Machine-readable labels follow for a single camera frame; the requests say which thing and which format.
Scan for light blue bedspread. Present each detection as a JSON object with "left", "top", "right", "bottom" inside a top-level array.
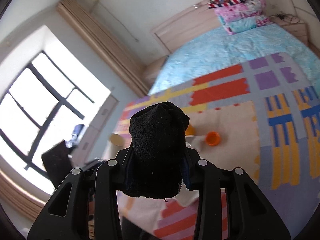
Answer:
[{"left": 149, "top": 23, "right": 319, "bottom": 95}]

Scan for beige curtain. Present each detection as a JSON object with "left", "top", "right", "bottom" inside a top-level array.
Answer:
[
  {"left": 0, "top": 171, "right": 46, "bottom": 222},
  {"left": 57, "top": 0, "right": 149, "bottom": 97}
]

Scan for beige lower curtain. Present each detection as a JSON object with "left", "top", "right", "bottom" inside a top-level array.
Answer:
[{"left": 0, "top": 171, "right": 46, "bottom": 222}]

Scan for orange bottle cap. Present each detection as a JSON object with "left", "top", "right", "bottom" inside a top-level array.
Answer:
[{"left": 205, "top": 131, "right": 221, "bottom": 147}]

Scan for pink folded quilt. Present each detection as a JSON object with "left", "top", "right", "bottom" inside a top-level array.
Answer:
[{"left": 214, "top": 0, "right": 266, "bottom": 24}]

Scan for wooden nightstand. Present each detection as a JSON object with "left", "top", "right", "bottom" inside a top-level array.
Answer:
[
  {"left": 270, "top": 15, "right": 309, "bottom": 47},
  {"left": 143, "top": 56, "right": 168, "bottom": 88}
]

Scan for blue cloth on cabinet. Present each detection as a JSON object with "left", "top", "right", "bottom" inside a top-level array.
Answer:
[{"left": 65, "top": 124, "right": 85, "bottom": 148}]

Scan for wooden bed headboard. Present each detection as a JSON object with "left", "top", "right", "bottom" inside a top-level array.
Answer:
[{"left": 151, "top": 0, "right": 221, "bottom": 54}]

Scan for left wooden nightstand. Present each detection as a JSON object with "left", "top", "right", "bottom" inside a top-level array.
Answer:
[{"left": 143, "top": 56, "right": 168, "bottom": 88}]

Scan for dark framed window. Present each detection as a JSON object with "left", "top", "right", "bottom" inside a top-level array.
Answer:
[{"left": 1, "top": 25, "right": 111, "bottom": 194}]

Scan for black cables on nightstand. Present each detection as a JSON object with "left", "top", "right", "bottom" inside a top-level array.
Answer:
[{"left": 269, "top": 11, "right": 301, "bottom": 23}]

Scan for colourful patterned blanket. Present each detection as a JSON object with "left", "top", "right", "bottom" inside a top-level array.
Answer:
[{"left": 114, "top": 53, "right": 319, "bottom": 237}]

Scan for blue folded quilt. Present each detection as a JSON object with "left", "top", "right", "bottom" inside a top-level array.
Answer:
[{"left": 218, "top": 15, "right": 272, "bottom": 35}]

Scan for yellow tape roll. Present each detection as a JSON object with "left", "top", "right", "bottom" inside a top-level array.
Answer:
[{"left": 185, "top": 124, "right": 196, "bottom": 136}]

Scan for crumpled white tissue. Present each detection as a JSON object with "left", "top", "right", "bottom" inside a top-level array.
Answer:
[{"left": 185, "top": 135, "right": 205, "bottom": 153}]

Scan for beige window cabinet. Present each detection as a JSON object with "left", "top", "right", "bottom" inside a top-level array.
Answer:
[{"left": 72, "top": 94, "right": 119, "bottom": 167}]

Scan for black sock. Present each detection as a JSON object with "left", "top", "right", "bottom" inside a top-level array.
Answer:
[{"left": 123, "top": 101, "right": 189, "bottom": 199}]

